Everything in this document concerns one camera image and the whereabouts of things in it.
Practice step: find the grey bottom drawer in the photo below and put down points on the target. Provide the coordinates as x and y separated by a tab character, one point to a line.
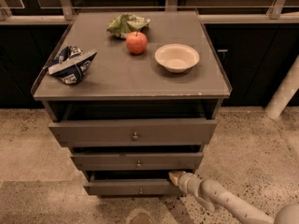
123	183

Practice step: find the grey top drawer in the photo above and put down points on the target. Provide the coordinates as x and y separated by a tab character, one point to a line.
133	132

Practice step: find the grey drawer cabinet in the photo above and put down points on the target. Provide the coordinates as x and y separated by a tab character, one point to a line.
120	85

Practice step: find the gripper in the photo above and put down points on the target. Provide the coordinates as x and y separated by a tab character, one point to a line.
186	180

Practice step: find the grey middle drawer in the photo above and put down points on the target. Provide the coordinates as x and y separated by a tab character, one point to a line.
137	161

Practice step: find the red apple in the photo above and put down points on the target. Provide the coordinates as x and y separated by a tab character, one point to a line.
136	42

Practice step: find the grey drawer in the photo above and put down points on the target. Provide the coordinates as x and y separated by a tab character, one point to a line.
133	132
137	161
123	183

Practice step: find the white pillar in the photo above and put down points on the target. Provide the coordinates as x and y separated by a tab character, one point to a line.
286	90

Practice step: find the blue chip bag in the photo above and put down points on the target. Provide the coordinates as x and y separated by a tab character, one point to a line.
71	64

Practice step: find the metal window railing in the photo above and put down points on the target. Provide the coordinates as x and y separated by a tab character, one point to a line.
27	12

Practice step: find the green chip bag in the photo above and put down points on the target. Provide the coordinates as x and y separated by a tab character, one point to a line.
126	23

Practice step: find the white bowl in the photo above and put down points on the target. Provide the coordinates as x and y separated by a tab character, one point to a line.
177	58

